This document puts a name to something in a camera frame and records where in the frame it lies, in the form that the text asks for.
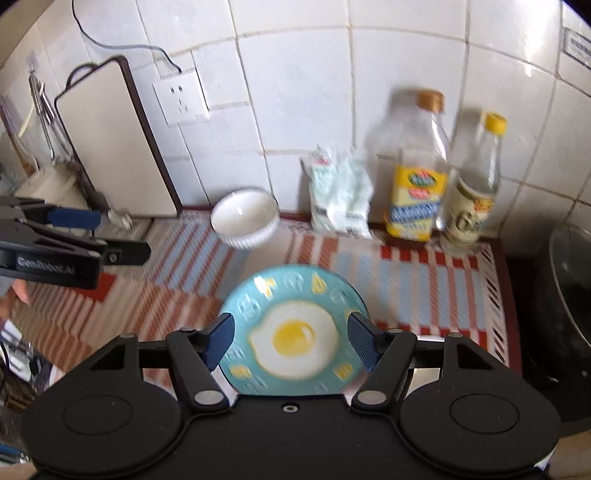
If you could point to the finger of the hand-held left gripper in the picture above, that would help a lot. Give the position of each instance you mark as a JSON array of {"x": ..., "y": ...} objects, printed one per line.
[
  {"x": 74, "y": 218},
  {"x": 124, "y": 254}
]

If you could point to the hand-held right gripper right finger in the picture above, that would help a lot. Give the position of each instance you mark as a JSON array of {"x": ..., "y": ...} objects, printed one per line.
[{"x": 362, "y": 344}]

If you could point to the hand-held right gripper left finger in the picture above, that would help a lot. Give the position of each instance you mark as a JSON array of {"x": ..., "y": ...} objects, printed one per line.
[{"x": 220, "y": 339}]

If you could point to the blue fried egg print plate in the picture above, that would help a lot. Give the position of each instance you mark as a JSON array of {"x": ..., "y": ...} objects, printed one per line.
[{"x": 291, "y": 337}]

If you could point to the person's left hand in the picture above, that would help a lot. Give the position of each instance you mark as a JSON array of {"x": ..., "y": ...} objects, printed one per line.
[{"x": 21, "y": 293}]

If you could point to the striped red and beige tablecloth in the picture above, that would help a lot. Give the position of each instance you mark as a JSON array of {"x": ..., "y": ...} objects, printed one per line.
[{"x": 415, "y": 286}]

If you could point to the white cutting board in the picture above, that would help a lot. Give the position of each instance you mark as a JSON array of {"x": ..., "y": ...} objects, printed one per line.
[{"x": 115, "y": 147}]

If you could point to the hanging metal utensil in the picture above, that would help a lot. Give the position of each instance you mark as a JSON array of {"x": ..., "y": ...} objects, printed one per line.
[{"x": 48, "y": 124}]

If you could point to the white ribbed bowl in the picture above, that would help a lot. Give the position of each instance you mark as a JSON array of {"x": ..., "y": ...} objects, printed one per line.
[{"x": 244, "y": 221}]

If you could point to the white powder bag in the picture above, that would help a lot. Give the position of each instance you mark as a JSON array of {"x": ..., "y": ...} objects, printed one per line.
[{"x": 337, "y": 194}]

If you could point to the oil bottle with yellow label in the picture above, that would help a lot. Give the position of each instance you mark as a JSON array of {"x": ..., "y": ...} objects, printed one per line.
[{"x": 415, "y": 194}]

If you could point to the clear bottle with yellow cap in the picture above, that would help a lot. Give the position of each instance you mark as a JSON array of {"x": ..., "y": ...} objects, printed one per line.
[{"x": 473, "y": 207}]

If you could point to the black cooking pot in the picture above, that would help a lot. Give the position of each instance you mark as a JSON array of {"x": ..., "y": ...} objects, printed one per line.
[{"x": 563, "y": 323}]

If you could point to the white wall socket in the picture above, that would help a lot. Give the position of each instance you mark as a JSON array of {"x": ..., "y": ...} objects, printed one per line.
[{"x": 180, "y": 97}]

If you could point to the wall sign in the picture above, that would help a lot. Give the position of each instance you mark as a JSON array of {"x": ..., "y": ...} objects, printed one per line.
[{"x": 579, "y": 46}]

